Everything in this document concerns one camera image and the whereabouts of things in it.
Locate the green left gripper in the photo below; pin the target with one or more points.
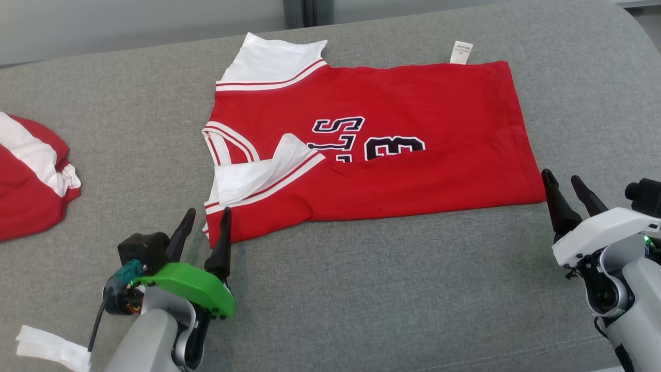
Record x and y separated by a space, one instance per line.
196 287

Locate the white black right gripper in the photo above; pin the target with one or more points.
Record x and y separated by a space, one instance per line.
599 232

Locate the red basketball jersey white trim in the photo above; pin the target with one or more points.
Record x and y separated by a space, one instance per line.
413 181

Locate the red garment with white stripe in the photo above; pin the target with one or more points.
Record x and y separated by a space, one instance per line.
26 196

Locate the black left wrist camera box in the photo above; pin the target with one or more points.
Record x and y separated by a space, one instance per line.
142 250

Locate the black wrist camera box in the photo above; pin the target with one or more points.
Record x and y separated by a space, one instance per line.
142 250
645 196

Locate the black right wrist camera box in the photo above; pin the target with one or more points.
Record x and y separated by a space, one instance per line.
645 196

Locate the grey metal partition post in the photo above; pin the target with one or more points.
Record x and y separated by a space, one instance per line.
297 13

